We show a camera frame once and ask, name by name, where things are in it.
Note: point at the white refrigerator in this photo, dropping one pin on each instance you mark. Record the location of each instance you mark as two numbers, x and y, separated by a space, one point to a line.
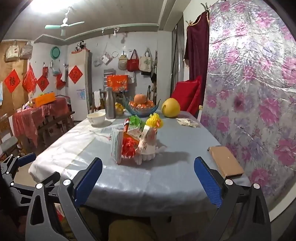
79 104

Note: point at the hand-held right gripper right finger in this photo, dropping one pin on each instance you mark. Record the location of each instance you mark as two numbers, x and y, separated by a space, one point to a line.
208 180

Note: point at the white ceramic bowl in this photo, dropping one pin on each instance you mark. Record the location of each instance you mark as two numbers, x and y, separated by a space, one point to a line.
96 119

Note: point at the black bag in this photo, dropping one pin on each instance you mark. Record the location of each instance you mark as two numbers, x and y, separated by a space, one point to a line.
146 72

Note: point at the white hanging plastic bag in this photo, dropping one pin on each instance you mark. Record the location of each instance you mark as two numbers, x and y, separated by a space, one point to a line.
106 59

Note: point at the pale red apple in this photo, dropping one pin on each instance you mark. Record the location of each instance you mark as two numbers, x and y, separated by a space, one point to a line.
140 99

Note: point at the white tote bag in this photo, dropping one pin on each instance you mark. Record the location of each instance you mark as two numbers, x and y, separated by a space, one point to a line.
145 61

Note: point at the red pillow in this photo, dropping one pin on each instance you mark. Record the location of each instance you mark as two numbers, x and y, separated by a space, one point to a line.
197 99
183 96

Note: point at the brown cardboard wall panel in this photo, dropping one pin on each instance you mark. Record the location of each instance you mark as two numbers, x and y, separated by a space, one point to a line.
13 102

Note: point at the plush toy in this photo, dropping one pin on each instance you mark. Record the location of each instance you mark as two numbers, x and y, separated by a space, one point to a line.
81 46

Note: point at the orange foam fruit net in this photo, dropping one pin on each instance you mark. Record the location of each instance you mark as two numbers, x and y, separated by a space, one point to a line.
130 148

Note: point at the beige bag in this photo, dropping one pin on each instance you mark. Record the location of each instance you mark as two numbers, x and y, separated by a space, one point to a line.
122 61

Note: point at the floral plastic-wrapped mattress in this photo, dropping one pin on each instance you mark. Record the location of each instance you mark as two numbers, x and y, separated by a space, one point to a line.
249 92

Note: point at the white towel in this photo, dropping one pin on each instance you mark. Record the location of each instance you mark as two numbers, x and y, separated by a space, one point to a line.
97 96

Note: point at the green ceiling fan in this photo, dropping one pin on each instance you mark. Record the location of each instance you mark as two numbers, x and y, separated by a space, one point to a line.
64 24

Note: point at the red diamond paper poster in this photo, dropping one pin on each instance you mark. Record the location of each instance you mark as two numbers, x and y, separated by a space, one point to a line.
75 74
12 81
42 83

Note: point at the green plastic basin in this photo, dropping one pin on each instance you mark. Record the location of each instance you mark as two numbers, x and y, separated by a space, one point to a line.
56 52

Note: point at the glass fruit bowl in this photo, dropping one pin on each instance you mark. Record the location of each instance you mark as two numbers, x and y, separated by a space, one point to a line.
140 112

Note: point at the red paper decoration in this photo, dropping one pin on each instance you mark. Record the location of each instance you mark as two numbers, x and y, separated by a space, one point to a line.
60 81

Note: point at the grey steel thermos bottle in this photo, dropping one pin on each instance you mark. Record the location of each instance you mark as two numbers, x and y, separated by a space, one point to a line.
110 104

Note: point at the white tablecloth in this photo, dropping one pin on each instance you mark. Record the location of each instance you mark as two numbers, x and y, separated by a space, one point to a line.
138 185

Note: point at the red handbag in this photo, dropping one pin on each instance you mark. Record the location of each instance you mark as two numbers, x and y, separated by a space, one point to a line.
133 63

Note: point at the green white drink carton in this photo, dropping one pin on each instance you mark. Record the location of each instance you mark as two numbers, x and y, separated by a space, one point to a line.
116 146

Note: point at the red plastic table cover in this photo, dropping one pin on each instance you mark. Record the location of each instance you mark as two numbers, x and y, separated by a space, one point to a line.
30 120

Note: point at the red snack packet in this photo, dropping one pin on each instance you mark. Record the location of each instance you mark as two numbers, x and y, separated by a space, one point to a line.
126 126

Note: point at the orange cardboard box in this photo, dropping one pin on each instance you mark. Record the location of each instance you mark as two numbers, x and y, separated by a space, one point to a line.
44 99

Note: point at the woven hanging bag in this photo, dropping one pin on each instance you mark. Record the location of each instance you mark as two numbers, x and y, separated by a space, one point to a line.
11 52
26 49

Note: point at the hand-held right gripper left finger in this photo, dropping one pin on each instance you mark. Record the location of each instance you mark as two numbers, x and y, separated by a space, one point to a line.
89 178

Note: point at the yellow plastic bag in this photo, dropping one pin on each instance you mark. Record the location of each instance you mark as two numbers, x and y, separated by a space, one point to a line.
119 109

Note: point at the yellow pomelo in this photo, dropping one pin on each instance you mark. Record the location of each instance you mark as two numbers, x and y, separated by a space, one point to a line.
171 108

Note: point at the white printed paper pack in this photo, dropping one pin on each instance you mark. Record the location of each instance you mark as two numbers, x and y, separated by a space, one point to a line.
149 140

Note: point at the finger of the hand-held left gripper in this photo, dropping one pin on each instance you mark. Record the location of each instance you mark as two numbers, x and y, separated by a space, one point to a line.
23 190
26 159

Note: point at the yellow foam fruit net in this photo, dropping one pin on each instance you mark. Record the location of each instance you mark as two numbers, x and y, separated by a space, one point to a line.
154 120

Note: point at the blue paper sheet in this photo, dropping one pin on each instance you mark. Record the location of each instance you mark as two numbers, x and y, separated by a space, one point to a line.
81 94

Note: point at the orange drink carton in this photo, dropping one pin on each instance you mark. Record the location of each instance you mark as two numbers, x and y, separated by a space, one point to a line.
134 134

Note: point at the white shelf rack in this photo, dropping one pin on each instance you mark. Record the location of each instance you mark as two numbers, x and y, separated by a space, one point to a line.
108 73

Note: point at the red plastic bag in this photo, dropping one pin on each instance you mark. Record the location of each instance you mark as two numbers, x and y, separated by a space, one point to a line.
29 78

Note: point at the green foam fruit net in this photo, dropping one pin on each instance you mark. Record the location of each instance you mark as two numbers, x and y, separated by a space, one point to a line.
136 121

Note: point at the red gift box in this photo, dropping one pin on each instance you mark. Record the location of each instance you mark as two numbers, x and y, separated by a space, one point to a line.
117 82

